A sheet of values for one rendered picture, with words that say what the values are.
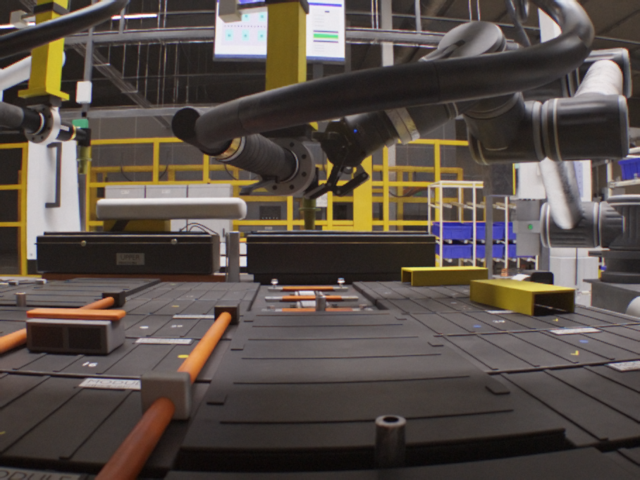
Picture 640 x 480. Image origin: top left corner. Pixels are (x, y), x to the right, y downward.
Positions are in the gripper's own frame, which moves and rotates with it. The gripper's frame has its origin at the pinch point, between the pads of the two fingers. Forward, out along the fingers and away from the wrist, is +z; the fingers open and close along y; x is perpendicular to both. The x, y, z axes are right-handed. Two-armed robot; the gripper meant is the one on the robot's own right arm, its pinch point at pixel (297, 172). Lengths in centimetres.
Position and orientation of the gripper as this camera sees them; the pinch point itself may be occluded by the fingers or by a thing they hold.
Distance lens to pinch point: 84.0
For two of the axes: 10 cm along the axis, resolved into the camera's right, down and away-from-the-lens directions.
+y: 4.9, 8.7, -0.9
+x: 2.0, -0.1, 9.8
